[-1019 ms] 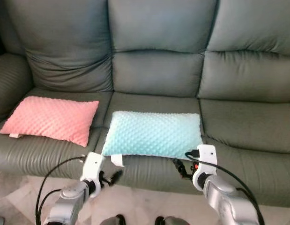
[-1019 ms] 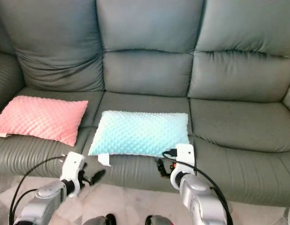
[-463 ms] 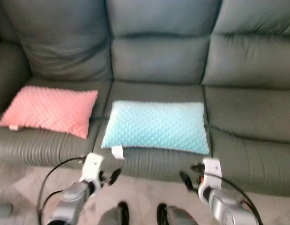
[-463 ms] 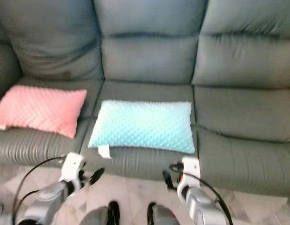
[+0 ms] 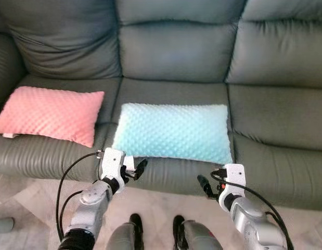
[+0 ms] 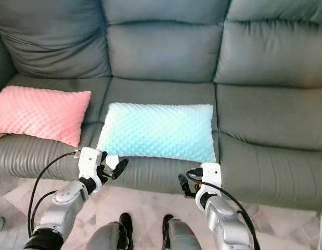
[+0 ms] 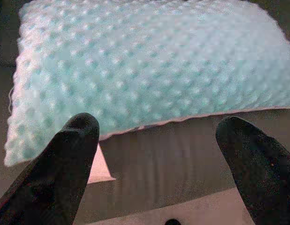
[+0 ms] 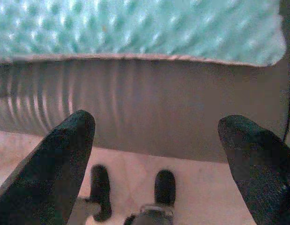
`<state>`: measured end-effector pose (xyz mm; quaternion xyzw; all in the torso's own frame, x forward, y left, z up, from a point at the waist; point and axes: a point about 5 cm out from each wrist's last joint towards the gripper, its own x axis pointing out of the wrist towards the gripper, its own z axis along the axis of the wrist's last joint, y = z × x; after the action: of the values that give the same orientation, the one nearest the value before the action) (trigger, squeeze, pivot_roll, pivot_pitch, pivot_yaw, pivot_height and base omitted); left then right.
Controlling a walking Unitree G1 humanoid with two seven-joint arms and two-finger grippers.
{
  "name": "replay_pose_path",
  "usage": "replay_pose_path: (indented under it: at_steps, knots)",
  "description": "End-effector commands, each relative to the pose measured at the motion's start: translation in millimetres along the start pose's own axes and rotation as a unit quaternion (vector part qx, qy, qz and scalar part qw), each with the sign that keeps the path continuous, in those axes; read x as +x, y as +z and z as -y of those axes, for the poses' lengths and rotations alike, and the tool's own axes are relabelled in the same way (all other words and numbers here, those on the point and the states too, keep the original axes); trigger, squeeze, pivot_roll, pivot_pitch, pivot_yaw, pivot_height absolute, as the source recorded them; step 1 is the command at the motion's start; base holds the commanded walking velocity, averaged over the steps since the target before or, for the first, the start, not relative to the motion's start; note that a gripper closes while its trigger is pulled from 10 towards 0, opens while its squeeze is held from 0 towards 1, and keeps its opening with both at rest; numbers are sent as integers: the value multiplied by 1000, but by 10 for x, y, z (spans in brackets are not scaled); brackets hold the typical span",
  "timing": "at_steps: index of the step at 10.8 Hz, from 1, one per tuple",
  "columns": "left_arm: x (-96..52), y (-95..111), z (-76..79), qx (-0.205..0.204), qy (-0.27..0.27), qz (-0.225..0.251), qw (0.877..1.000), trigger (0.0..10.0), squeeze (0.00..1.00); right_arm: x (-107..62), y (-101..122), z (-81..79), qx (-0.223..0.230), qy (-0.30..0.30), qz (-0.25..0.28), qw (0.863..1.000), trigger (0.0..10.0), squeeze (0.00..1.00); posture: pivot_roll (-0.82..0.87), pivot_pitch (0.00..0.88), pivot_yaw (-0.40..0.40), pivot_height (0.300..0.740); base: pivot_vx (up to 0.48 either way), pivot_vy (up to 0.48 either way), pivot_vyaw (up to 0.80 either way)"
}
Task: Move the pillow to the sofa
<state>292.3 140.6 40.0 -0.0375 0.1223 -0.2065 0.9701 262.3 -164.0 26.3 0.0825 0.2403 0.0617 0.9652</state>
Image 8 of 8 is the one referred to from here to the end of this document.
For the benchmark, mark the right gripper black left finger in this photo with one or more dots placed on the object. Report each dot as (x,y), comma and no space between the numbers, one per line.
(48,178)

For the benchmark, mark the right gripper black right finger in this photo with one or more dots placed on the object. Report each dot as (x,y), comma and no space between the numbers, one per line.
(264,178)

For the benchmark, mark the light blue dotted pillow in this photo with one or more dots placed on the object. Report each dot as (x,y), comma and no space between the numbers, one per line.
(135,25)

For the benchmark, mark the dark green leather sofa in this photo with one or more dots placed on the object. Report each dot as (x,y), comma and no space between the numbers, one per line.
(158,98)

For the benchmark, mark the black left robot foot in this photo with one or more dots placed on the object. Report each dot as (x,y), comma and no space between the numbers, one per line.
(101,187)

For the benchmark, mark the black robot foot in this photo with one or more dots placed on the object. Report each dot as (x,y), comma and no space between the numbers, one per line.
(165,187)
(101,187)

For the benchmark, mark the black right robot foot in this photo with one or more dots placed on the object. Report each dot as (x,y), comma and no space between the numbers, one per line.
(165,187)

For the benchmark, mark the silver right robot leg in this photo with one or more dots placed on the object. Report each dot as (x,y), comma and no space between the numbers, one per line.
(151,216)

